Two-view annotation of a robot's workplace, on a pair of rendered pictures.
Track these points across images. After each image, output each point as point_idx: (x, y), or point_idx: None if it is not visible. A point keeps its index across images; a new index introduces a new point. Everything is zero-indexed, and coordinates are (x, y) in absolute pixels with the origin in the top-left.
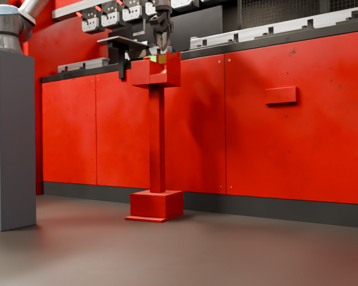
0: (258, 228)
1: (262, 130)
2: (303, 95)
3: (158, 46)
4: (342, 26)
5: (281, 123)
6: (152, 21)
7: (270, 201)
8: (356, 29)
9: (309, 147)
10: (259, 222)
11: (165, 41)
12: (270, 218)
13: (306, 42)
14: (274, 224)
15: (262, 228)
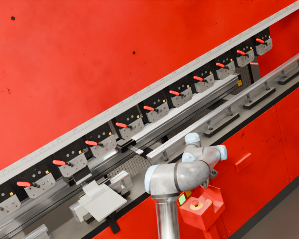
0: (282, 238)
1: (238, 187)
2: (252, 155)
3: (204, 188)
4: (261, 110)
5: (246, 177)
6: (215, 176)
7: (250, 219)
8: (266, 109)
9: (260, 179)
10: (263, 234)
11: (208, 181)
12: (253, 228)
13: (247, 125)
14: (273, 230)
15: (282, 236)
